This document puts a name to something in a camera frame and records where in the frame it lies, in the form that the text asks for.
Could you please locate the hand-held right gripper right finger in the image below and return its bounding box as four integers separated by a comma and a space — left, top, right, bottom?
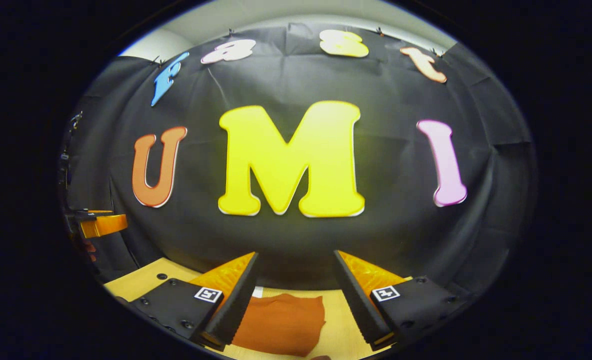
333, 250, 476, 351

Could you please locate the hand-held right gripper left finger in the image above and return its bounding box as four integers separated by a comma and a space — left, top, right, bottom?
126, 251, 260, 352

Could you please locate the rust orange button shirt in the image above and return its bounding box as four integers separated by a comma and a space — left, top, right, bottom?
231, 286, 326, 358

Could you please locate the black backdrop cloth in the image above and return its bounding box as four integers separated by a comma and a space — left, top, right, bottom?
63, 22, 534, 296

